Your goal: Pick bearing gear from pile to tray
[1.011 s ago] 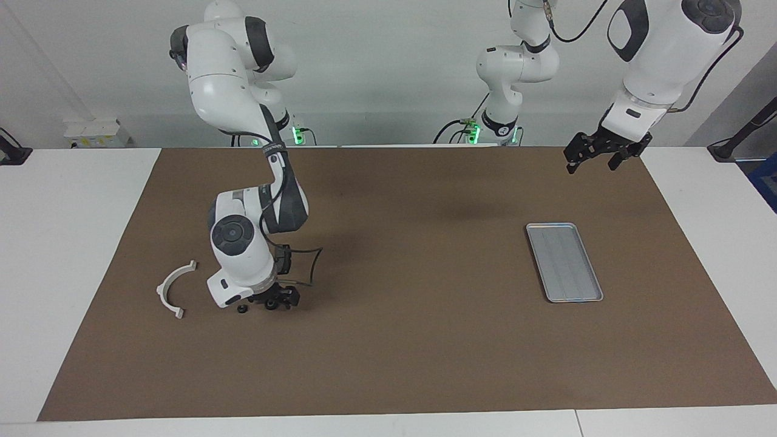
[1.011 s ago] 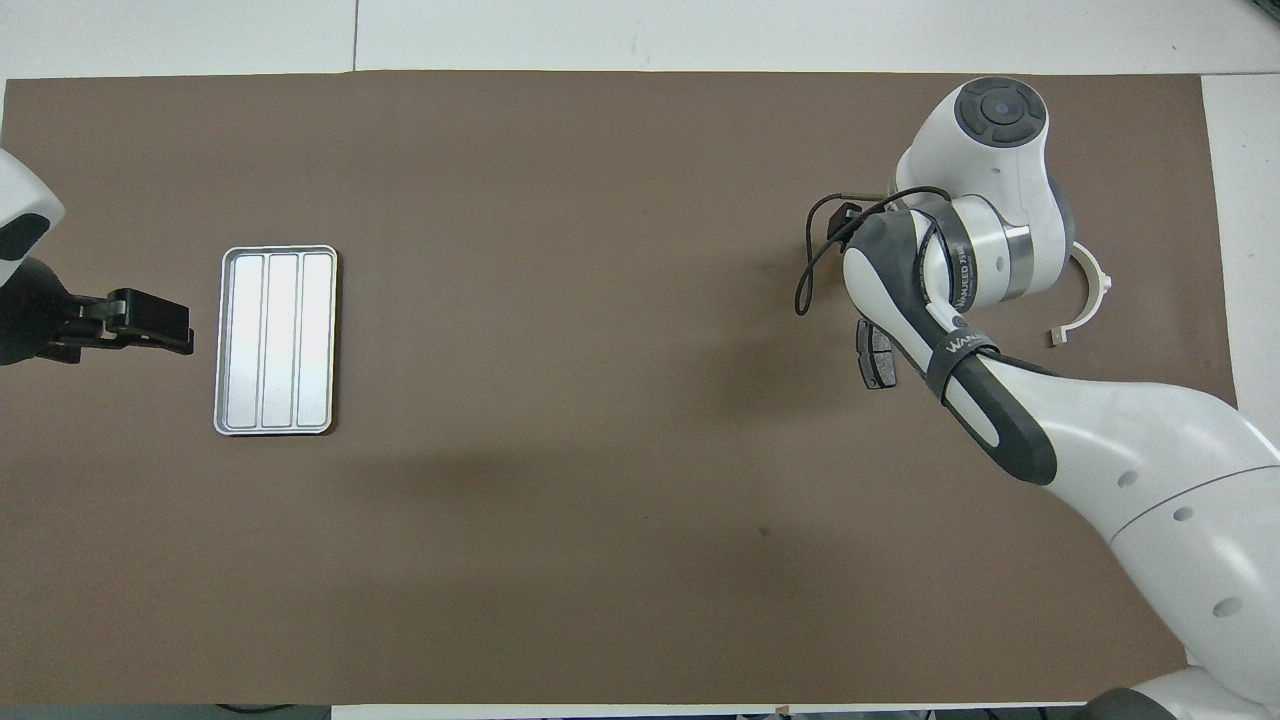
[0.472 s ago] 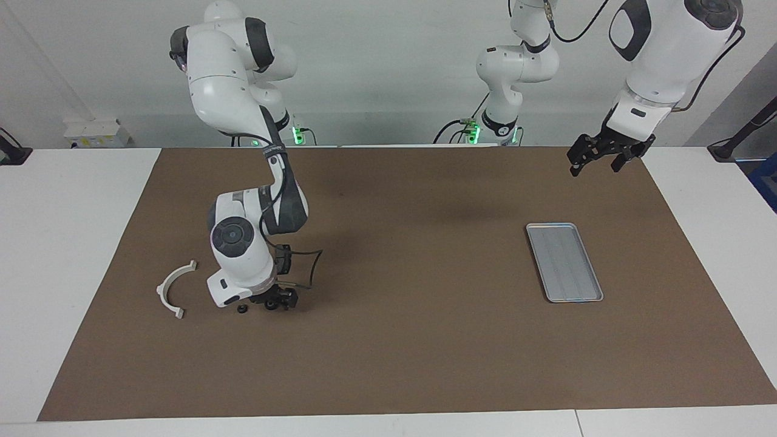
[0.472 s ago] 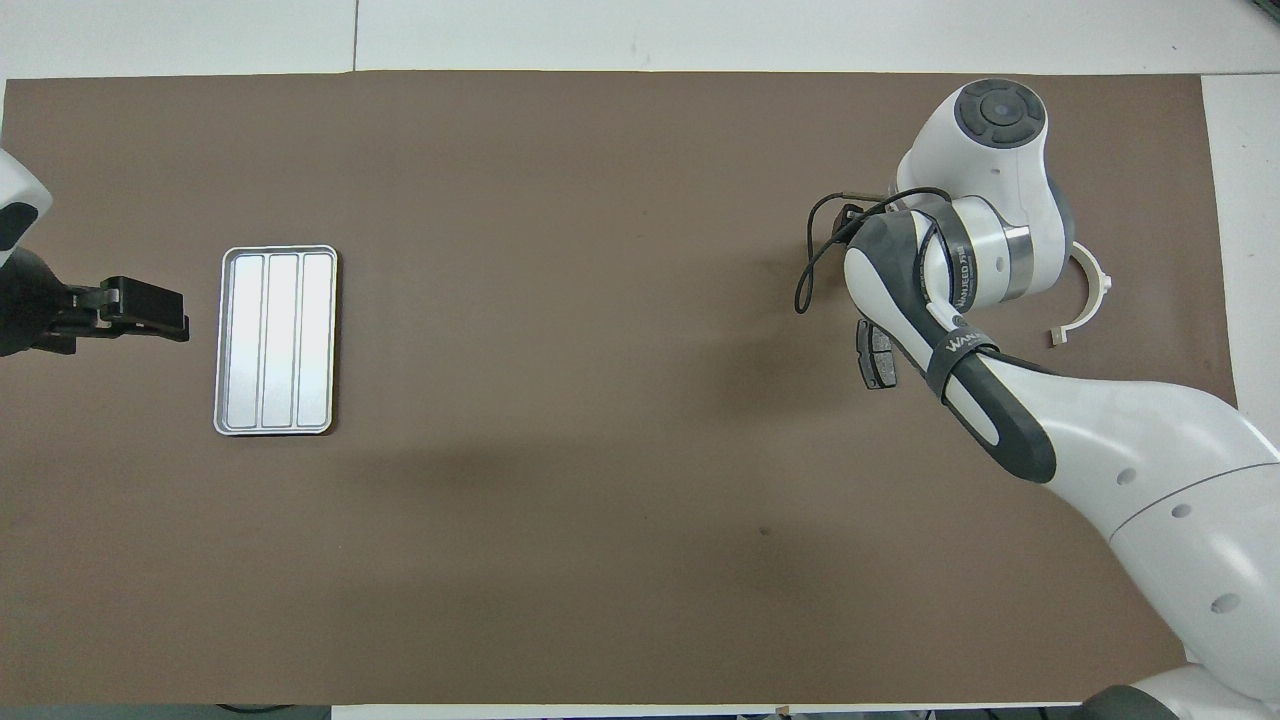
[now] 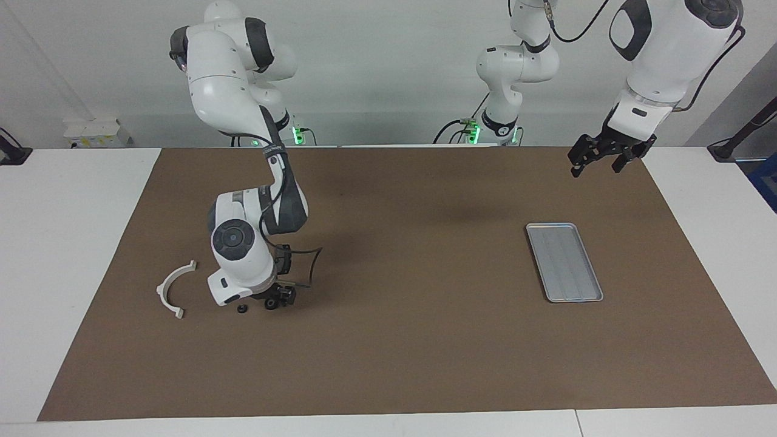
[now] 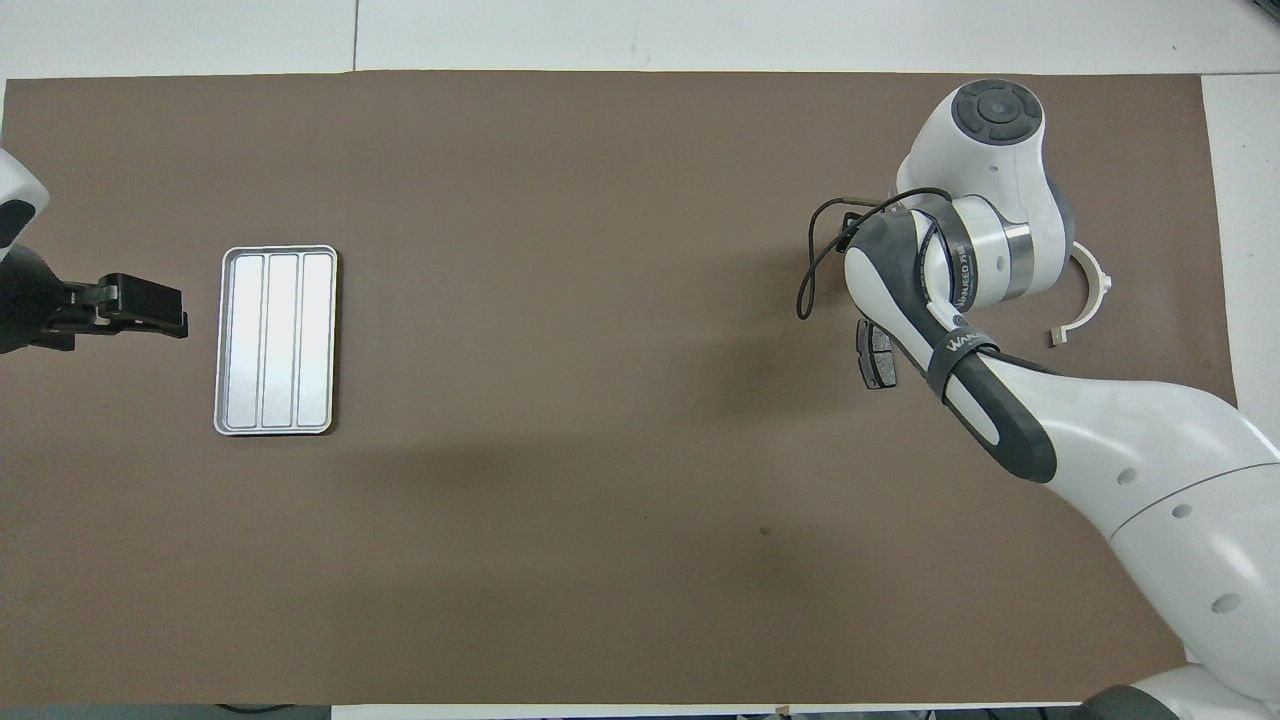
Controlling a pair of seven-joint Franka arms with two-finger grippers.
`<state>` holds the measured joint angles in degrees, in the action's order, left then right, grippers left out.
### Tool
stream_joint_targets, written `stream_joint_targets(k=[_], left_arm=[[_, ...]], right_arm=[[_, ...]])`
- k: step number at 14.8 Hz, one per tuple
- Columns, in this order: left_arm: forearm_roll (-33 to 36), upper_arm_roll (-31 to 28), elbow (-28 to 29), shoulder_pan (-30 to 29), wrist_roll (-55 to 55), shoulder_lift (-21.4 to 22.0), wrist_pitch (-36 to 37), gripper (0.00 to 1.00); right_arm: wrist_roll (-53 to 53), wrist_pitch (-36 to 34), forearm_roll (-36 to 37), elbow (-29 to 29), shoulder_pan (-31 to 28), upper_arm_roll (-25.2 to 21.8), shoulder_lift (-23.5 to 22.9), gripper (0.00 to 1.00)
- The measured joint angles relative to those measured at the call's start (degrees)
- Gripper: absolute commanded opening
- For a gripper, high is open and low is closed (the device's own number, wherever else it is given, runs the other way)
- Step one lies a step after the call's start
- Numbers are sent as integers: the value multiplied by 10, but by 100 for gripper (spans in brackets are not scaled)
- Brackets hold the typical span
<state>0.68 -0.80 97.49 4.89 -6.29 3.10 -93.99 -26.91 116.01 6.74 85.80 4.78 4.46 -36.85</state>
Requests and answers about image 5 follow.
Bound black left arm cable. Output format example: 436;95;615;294
543;0;746;113

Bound black table clamp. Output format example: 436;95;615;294
0;127;33;166

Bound black base cables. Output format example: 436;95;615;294
433;91;492;144

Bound blue bin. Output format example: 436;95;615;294
750;155;777;213

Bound white cardboard box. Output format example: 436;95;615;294
63;118;131;149

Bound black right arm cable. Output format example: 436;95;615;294
219;130;322;289

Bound brown table mat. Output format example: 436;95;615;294
38;146;777;422

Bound silver metal tray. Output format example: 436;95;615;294
526;223;604;303

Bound white curved plastic bracket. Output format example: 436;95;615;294
156;260;198;320

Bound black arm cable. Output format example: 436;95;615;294
219;130;322;289
543;0;746;113

